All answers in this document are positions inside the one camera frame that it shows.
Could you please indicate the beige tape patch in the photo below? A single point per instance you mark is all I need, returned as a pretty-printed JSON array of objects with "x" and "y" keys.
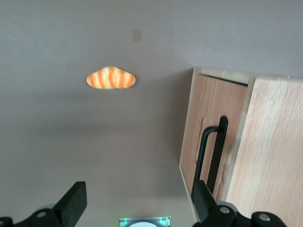
[{"x": 136, "y": 35}]

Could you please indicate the orange striped toy bread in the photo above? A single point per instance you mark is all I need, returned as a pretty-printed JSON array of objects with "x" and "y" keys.
[{"x": 111, "y": 78}]

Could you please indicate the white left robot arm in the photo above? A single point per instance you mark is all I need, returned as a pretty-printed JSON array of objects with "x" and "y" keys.
[{"x": 144, "y": 225}]

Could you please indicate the light wooden drawer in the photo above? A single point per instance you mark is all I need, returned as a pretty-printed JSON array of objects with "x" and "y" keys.
[{"x": 213, "y": 101}]

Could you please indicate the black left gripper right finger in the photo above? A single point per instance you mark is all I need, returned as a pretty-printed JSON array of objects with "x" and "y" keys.
[{"x": 206, "y": 208}]

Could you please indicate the light wooden cabinet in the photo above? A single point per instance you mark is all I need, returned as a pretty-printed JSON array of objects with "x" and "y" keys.
[{"x": 272, "y": 142}]

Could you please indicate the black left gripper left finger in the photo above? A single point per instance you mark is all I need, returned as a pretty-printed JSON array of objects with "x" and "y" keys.
[{"x": 68, "y": 205}]

